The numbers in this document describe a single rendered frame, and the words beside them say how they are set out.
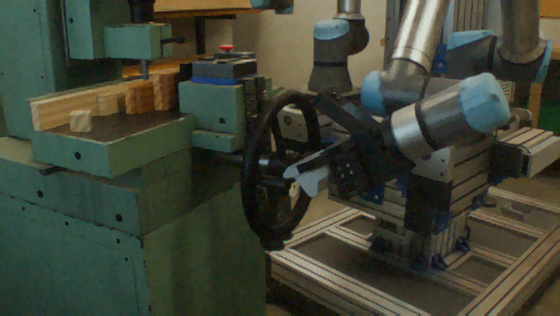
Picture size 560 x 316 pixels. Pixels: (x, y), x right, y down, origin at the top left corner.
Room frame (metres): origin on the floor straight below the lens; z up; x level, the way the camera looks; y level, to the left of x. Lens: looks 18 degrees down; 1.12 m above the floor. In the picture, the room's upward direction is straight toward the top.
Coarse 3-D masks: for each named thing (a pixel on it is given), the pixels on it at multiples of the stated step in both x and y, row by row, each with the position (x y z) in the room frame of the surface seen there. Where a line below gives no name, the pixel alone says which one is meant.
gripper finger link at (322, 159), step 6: (330, 150) 0.71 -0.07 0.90; (336, 150) 0.71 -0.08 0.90; (318, 156) 0.71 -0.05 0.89; (324, 156) 0.70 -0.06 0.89; (330, 156) 0.70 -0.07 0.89; (306, 162) 0.72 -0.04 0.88; (312, 162) 0.71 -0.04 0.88; (318, 162) 0.70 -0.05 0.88; (324, 162) 0.70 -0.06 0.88; (300, 168) 0.73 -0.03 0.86; (306, 168) 0.72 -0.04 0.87; (312, 168) 0.72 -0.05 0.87; (300, 174) 0.73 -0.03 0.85
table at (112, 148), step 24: (96, 120) 0.90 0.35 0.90; (120, 120) 0.90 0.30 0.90; (144, 120) 0.90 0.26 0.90; (168, 120) 0.90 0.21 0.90; (192, 120) 0.94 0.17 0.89; (48, 144) 0.81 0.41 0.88; (72, 144) 0.78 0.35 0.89; (96, 144) 0.75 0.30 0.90; (120, 144) 0.77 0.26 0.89; (144, 144) 0.82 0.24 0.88; (168, 144) 0.87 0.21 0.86; (192, 144) 0.92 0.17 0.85; (216, 144) 0.90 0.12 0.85; (240, 144) 0.91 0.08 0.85; (72, 168) 0.79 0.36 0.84; (96, 168) 0.76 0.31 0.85; (120, 168) 0.76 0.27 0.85
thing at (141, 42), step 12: (132, 24) 1.07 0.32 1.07; (144, 24) 1.07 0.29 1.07; (156, 24) 1.03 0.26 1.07; (168, 24) 1.06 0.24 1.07; (108, 36) 1.06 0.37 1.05; (120, 36) 1.05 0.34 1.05; (132, 36) 1.03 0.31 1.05; (144, 36) 1.01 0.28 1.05; (156, 36) 1.02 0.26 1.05; (168, 36) 1.06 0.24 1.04; (108, 48) 1.06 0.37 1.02; (120, 48) 1.05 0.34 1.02; (132, 48) 1.03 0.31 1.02; (144, 48) 1.01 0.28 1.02; (156, 48) 1.02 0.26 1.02; (168, 48) 1.05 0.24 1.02; (144, 60) 1.05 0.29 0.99
